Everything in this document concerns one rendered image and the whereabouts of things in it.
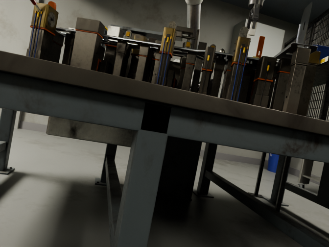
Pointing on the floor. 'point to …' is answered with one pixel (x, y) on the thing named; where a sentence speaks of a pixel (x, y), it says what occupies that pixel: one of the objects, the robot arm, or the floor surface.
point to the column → (179, 168)
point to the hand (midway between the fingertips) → (248, 37)
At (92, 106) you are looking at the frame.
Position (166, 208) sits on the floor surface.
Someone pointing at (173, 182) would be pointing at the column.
